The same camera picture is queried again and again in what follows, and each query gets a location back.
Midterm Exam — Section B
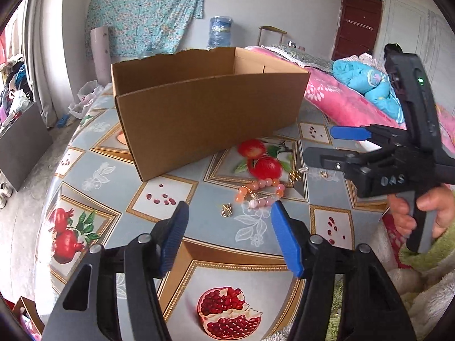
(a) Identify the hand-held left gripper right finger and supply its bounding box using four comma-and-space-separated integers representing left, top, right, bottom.
271, 201, 417, 341

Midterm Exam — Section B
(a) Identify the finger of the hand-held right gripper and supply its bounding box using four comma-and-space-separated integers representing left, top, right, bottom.
303, 146, 367, 180
330, 124, 409, 146

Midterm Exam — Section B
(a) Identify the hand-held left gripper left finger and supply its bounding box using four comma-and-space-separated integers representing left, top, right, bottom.
42, 201, 190, 341

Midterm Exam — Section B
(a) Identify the pink bead bracelet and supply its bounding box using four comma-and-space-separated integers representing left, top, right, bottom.
235, 178, 286, 209

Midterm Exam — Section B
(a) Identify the brown cardboard box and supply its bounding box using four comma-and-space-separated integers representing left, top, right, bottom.
111, 47, 311, 182

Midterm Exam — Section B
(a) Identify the person's right forearm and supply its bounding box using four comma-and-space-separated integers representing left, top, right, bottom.
398, 217, 455, 274

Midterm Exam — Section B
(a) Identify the person's right hand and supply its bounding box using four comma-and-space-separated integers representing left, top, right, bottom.
387, 185, 455, 238

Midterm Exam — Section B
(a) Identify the pink floral blanket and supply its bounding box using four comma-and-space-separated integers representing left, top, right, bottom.
245, 46, 455, 143

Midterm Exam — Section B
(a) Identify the fruit print tablecloth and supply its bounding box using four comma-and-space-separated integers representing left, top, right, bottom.
34, 83, 392, 341

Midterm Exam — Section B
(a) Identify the blue quilt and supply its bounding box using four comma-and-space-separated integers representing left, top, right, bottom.
332, 59, 406, 123

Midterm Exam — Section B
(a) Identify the silver lace cloth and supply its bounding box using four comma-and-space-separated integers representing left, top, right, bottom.
261, 43, 335, 72

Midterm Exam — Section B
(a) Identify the white door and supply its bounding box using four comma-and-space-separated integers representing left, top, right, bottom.
382, 0, 455, 114

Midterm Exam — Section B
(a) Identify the red-brown door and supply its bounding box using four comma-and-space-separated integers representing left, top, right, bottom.
332, 0, 384, 61

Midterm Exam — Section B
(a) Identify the white fluffy blanket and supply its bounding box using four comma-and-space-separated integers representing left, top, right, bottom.
386, 266, 455, 341

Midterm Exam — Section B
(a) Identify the blue water jug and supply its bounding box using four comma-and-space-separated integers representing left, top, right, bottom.
207, 16, 233, 48

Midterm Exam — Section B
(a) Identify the white plastic bag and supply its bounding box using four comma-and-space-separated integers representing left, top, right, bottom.
69, 80, 104, 119

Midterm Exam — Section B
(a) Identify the grey cabinet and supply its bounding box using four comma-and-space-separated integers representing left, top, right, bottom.
0, 101, 54, 192

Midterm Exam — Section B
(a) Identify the pale pink roll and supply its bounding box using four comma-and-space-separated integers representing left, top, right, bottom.
90, 26, 111, 84

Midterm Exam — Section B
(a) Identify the pile of clothes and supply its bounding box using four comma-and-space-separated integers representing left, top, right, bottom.
0, 62, 32, 125

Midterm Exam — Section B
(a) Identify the white curtain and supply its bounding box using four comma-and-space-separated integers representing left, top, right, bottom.
30, 0, 68, 121

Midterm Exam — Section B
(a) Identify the wooden frame chair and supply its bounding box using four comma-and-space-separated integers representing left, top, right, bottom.
257, 26, 288, 47

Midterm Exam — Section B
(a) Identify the teal floral wall cloth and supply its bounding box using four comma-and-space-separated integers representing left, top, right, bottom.
85, 0, 206, 57

